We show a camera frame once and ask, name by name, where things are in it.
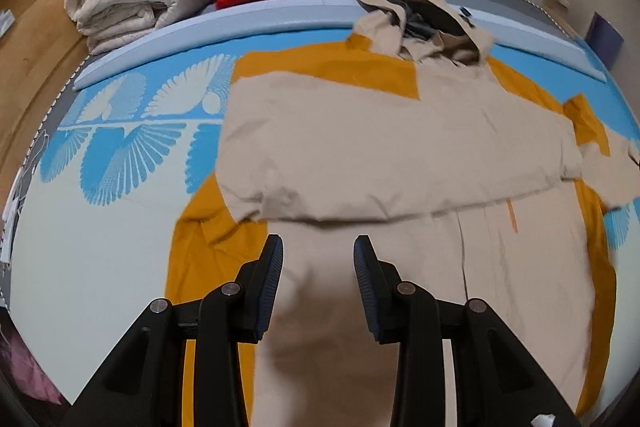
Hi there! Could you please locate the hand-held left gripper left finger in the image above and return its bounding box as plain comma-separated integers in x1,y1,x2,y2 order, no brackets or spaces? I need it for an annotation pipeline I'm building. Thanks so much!
60,234,284,427

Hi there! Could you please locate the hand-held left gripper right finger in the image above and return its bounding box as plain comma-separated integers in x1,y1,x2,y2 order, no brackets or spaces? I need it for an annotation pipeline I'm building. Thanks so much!
353,235,583,427

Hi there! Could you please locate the beige and mustard hooded jacket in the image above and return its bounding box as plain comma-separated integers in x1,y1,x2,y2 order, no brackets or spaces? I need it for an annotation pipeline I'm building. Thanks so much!
165,0,640,427

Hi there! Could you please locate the blue white patterned bed sheet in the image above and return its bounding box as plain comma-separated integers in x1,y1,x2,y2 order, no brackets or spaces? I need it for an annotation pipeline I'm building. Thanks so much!
0,14,640,408

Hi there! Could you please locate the pink cloth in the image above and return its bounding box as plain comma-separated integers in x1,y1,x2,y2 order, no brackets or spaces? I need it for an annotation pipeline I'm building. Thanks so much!
0,322,66,408

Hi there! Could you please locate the light blue padded bed edge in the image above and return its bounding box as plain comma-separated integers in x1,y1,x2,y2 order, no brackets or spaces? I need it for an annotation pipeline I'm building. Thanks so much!
74,0,608,92

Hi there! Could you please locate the purple box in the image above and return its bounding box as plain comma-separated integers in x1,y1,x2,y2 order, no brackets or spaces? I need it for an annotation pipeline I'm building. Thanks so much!
586,12,623,70

